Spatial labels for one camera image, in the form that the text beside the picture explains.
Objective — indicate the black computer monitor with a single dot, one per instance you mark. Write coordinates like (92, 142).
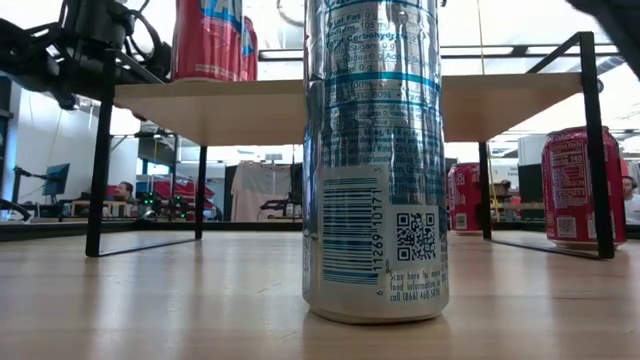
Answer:
(56, 179)

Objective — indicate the red storage bins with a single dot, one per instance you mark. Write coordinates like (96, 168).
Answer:
(195, 192)

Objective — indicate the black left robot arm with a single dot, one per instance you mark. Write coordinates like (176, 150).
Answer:
(30, 60)

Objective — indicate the red Coca-Cola can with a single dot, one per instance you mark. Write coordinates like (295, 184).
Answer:
(462, 200)
(565, 190)

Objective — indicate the slim silver blue drink can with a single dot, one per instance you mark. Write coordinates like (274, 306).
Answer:
(375, 200)

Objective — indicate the wooden shelf with black legs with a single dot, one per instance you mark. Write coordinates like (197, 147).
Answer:
(225, 110)

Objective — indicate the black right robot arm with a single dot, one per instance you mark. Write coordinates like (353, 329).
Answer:
(620, 25)

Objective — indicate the white hanging cloth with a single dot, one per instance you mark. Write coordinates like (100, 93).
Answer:
(255, 190)

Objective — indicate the red-orange Fanta can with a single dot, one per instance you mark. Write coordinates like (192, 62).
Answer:
(251, 60)
(200, 45)

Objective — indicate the person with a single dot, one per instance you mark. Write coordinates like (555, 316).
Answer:
(123, 191)
(632, 200)

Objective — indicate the background black robot arm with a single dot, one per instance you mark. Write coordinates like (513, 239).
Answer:
(280, 207)

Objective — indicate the black metal table frame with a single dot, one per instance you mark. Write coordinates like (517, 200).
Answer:
(50, 231)

